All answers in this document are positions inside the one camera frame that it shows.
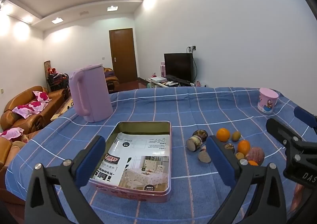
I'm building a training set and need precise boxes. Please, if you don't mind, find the pink cartoon cup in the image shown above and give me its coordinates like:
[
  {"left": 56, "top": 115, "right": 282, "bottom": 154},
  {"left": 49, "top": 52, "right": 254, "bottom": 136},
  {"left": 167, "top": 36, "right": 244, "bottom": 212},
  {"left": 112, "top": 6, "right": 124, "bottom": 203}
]
[{"left": 257, "top": 87, "right": 279, "bottom": 115}]

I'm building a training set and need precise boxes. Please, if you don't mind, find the brown wooden door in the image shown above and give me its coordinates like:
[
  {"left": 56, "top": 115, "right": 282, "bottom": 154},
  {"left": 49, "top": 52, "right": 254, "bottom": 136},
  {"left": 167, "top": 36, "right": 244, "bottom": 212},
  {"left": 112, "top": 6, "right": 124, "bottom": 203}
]
[{"left": 109, "top": 28, "right": 138, "bottom": 83}]

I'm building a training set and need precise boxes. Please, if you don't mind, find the dark brown round fruit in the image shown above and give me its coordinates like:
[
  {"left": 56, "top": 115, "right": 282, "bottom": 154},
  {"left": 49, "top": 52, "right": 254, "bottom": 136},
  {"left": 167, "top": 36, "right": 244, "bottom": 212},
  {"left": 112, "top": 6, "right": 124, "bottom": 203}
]
[{"left": 193, "top": 129, "right": 208, "bottom": 142}]

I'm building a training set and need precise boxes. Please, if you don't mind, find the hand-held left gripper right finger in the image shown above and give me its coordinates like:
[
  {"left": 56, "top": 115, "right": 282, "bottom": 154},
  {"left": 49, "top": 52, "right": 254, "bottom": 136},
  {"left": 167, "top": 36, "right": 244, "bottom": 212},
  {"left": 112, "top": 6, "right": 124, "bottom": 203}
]
[{"left": 205, "top": 135, "right": 288, "bottom": 224}]

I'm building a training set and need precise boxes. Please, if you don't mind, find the blue plaid tablecloth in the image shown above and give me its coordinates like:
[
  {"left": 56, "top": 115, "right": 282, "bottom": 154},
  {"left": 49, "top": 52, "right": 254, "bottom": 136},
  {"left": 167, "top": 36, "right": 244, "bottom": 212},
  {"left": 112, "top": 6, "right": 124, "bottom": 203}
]
[{"left": 5, "top": 87, "right": 317, "bottom": 224}]

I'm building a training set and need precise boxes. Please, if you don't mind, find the brown cut root piece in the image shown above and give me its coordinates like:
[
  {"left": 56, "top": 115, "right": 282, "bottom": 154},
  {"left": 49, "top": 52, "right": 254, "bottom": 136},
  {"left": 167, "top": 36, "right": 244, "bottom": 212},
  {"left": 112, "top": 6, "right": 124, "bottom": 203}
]
[
  {"left": 186, "top": 136, "right": 202, "bottom": 153},
  {"left": 198, "top": 151, "right": 211, "bottom": 164}
]

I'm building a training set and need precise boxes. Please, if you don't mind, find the pink metal tin box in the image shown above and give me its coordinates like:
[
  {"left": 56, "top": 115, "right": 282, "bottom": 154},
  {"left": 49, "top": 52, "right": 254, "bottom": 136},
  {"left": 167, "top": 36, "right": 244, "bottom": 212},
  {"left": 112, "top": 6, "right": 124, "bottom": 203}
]
[{"left": 88, "top": 120, "right": 172, "bottom": 203}]

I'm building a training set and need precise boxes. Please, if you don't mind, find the cardboard box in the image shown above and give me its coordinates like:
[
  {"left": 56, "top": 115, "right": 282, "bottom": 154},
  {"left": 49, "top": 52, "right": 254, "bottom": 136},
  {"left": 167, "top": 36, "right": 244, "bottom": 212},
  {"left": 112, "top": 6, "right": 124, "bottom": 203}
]
[{"left": 51, "top": 98, "right": 75, "bottom": 122}]

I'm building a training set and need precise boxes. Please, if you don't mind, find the long brown leather sofa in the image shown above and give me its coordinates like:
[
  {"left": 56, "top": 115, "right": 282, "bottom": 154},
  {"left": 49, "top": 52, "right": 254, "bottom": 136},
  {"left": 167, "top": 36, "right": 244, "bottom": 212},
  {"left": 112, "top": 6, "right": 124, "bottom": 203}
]
[{"left": 0, "top": 86, "right": 66, "bottom": 135}]

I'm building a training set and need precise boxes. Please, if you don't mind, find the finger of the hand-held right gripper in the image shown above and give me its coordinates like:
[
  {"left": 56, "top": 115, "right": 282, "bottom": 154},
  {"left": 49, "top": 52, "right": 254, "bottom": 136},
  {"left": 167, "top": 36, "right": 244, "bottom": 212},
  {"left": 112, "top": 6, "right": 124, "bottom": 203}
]
[
  {"left": 294, "top": 106, "right": 317, "bottom": 130},
  {"left": 266, "top": 117, "right": 310, "bottom": 162}
]

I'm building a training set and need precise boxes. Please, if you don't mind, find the tall patterned decoration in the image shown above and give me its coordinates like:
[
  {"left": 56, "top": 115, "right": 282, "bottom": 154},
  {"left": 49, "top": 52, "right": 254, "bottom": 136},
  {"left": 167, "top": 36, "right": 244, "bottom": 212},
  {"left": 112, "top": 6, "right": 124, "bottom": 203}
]
[{"left": 44, "top": 60, "right": 52, "bottom": 86}]

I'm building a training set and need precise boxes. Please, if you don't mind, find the pink floral pillow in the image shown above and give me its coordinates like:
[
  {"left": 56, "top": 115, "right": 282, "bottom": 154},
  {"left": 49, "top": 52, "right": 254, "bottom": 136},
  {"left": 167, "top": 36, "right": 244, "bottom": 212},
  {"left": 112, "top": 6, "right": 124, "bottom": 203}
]
[
  {"left": 0, "top": 127, "right": 25, "bottom": 140},
  {"left": 12, "top": 101, "right": 49, "bottom": 118},
  {"left": 33, "top": 91, "right": 51, "bottom": 103}
]

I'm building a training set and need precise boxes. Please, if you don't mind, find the person's right hand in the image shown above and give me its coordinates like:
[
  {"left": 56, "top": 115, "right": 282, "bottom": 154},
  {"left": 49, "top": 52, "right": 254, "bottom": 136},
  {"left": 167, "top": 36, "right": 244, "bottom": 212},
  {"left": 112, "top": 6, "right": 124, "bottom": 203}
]
[{"left": 290, "top": 184, "right": 309, "bottom": 218}]

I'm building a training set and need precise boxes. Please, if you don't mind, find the white television stand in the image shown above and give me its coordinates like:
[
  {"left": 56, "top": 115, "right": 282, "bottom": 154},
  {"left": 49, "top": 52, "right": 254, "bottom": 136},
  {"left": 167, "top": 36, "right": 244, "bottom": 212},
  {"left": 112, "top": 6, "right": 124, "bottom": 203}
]
[{"left": 146, "top": 77, "right": 194, "bottom": 89}]

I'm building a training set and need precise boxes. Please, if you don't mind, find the brown leather armchair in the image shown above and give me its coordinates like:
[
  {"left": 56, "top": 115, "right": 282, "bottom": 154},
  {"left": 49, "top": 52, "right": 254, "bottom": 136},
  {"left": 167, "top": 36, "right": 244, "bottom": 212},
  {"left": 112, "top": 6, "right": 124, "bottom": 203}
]
[{"left": 103, "top": 67, "right": 120, "bottom": 92}]

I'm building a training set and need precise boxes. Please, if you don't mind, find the orange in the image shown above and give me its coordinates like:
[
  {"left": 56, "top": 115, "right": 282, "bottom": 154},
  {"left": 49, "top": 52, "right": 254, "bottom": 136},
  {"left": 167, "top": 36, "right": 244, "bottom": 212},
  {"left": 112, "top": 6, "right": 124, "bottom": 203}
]
[
  {"left": 216, "top": 128, "right": 231, "bottom": 142},
  {"left": 237, "top": 140, "right": 251, "bottom": 155}
]

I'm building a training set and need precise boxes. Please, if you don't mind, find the black power cable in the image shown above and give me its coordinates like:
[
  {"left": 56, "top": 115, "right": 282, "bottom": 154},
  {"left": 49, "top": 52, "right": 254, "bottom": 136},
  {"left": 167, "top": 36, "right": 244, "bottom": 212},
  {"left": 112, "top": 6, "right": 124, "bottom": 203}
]
[{"left": 193, "top": 51, "right": 199, "bottom": 84}]

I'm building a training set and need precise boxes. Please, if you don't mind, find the purple electric kettle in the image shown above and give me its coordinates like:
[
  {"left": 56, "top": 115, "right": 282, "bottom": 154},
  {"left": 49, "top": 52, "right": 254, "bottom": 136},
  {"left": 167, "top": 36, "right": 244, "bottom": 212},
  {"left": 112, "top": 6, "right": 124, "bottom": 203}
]
[{"left": 68, "top": 64, "right": 114, "bottom": 123}]

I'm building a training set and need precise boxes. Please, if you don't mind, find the brown leather sofa armrest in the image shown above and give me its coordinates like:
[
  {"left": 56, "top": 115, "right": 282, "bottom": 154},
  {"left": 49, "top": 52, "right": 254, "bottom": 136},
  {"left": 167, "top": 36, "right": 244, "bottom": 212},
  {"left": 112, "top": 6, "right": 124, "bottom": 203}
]
[{"left": 0, "top": 135, "right": 42, "bottom": 175}]

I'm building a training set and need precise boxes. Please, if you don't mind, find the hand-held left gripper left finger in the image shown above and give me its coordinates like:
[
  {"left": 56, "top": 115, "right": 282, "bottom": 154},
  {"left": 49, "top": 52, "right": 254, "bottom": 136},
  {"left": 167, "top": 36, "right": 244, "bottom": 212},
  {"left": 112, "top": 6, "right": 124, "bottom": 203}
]
[{"left": 24, "top": 135, "right": 106, "bottom": 224}]

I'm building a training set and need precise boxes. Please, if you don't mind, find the black television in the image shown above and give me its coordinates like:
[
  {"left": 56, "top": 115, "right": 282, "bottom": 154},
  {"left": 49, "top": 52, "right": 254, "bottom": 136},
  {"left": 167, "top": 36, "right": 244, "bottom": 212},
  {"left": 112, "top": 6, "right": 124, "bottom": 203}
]
[{"left": 164, "top": 53, "right": 194, "bottom": 83}]

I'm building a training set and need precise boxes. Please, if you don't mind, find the printed paper sheet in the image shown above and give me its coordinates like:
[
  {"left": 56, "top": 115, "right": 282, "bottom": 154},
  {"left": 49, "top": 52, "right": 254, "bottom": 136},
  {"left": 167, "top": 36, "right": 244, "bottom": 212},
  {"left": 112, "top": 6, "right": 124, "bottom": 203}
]
[{"left": 93, "top": 132, "right": 171, "bottom": 192}]

